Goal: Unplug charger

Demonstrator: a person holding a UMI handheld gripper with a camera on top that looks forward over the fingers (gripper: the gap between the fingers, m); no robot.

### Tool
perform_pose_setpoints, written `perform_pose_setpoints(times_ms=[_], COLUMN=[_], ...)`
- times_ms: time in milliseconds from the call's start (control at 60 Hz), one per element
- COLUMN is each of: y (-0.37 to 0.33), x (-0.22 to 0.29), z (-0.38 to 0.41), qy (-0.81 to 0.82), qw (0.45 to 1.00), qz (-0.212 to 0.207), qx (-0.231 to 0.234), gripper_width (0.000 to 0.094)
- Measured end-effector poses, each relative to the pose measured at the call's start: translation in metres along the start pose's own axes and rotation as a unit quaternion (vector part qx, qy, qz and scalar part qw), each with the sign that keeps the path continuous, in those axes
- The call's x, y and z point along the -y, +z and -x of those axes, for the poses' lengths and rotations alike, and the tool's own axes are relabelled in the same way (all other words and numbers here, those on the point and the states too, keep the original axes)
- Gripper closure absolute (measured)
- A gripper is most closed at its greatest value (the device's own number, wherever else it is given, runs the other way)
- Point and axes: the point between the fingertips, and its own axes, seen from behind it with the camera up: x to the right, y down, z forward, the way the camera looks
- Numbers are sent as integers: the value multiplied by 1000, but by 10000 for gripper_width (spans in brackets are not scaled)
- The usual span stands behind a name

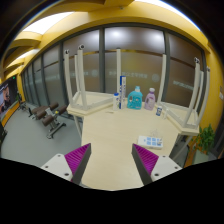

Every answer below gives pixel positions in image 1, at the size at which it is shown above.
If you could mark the upturned table on left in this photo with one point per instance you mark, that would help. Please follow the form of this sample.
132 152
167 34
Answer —
83 102

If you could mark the upturned table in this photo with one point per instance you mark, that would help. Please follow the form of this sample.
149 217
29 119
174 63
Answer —
83 102
183 94

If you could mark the upturned table on right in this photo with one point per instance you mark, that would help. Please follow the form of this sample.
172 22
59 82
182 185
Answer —
183 94

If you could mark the blue detergent bottle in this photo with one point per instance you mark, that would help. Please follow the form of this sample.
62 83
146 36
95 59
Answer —
135 99

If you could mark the green potted plant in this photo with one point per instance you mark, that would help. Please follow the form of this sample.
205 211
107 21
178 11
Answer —
204 142

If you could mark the white lotion bottle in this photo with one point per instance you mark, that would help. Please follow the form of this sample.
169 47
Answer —
116 101

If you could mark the wall display screen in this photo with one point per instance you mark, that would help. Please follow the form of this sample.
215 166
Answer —
8 93

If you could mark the white power strip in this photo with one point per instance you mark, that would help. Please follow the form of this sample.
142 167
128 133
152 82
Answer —
150 142

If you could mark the tall blue white box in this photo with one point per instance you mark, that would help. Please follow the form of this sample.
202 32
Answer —
122 91

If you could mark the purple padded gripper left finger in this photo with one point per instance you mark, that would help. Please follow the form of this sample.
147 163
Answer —
71 166

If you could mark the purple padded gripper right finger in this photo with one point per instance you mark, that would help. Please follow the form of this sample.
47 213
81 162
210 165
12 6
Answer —
152 167

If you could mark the small blue white can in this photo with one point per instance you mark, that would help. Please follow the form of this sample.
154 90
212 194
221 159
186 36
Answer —
159 111

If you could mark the brown padded exercise bench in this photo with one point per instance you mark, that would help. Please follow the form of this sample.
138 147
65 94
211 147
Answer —
48 115

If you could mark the pink detergent bottle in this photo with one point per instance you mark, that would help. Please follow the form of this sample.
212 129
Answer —
150 100

